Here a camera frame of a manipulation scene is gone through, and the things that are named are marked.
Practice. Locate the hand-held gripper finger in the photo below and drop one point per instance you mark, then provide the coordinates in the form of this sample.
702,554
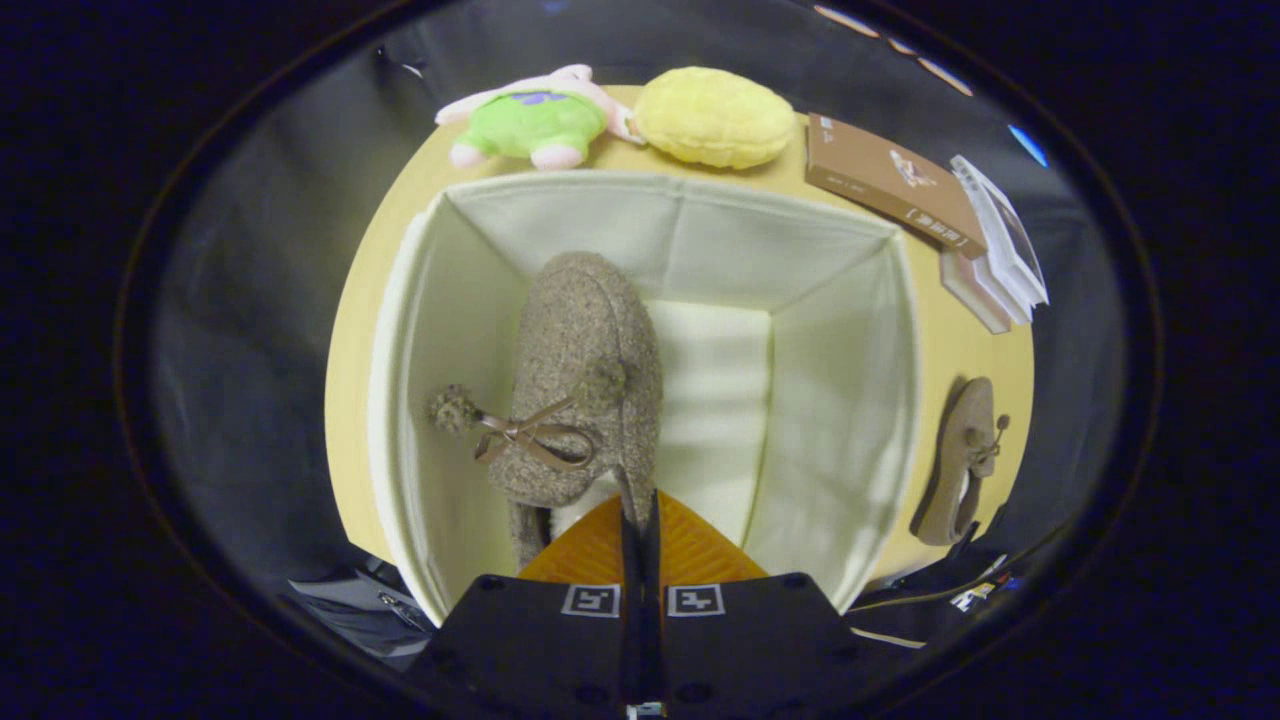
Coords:
630,570
652,580

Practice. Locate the beige fabric storage box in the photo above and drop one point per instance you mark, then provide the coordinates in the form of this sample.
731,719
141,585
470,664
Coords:
800,400

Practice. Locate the brown fuzzy shoe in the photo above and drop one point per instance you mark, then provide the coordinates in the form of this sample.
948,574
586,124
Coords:
965,430
580,330

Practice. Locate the pale pink book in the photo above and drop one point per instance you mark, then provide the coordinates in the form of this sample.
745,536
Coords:
972,298

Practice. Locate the plain white book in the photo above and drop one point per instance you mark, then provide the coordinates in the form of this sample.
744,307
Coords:
1005,298

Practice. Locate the green and pink plush toy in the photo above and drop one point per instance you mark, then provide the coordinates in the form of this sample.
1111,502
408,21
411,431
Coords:
530,125

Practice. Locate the yellow plush toy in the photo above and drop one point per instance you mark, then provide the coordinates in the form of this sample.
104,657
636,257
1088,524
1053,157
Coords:
710,118

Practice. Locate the brown book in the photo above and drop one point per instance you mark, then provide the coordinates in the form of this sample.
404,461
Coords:
880,170

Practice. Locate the white book with portrait cover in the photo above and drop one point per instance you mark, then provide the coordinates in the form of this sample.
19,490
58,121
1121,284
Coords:
1005,235

